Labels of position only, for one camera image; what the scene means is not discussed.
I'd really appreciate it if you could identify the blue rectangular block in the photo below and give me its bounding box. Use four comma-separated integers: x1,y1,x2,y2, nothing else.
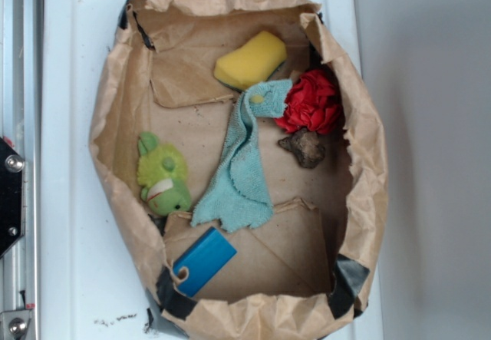
173,227,237,297

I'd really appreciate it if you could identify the red crumpled paper flower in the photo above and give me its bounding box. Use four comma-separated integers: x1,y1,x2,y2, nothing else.
275,69,342,135

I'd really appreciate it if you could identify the light blue cloth rag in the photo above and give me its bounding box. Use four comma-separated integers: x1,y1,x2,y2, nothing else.
191,79,292,233

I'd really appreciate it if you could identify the black mounting bracket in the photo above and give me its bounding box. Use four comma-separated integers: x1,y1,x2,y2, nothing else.
0,138,25,258

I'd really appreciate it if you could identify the green plush toy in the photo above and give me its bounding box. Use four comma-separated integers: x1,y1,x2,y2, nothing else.
137,132,192,216

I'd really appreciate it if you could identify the brown paper bag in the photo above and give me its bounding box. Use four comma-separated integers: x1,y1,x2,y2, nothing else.
90,0,388,339

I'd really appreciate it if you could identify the aluminium frame rail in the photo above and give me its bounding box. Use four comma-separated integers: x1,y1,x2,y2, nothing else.
1,0,43,339

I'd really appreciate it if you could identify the yellow sponge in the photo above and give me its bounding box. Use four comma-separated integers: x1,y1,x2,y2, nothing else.
213,31,287,91

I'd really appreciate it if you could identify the brown rock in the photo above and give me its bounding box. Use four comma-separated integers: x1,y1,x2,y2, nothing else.
278,128,326,169

